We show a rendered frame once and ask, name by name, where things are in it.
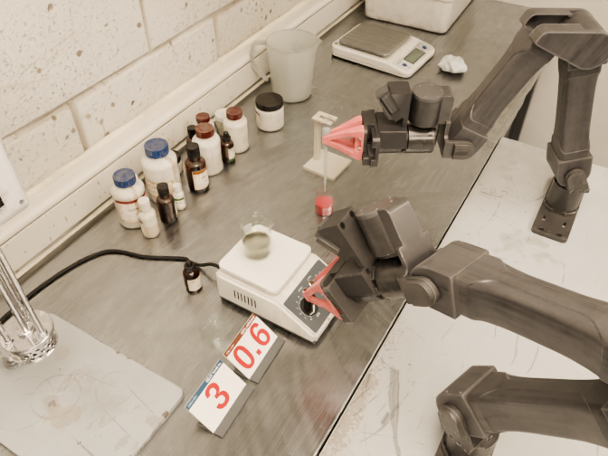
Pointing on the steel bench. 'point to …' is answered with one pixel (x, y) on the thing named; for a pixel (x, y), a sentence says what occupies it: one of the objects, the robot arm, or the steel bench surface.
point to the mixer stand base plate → (82, 401)
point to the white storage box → (417, 13)
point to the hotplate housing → (230, 285)
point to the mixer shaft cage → (23, 323)
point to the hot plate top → (274, 273)
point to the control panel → (303, 297)
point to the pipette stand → (336, 164)
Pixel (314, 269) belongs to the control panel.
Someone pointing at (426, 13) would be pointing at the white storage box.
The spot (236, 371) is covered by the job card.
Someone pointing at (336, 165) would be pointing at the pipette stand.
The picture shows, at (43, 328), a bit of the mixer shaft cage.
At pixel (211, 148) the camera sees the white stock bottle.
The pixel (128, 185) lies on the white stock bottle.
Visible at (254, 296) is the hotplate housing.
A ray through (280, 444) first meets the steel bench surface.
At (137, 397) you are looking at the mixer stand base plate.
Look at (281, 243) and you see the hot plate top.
